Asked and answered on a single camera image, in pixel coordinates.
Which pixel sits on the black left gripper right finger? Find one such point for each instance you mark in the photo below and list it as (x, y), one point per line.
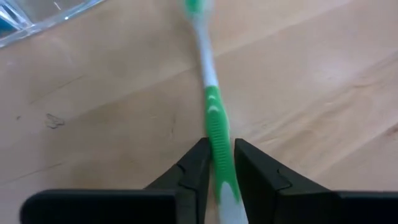
(264, 186)

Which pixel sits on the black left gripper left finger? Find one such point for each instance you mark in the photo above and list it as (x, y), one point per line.
(186, 186)

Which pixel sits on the green white toothbrush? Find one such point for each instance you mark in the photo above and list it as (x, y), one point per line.
(217, 130)

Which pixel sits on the clear acrylic organizer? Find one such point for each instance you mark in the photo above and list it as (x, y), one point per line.
(31, 12)

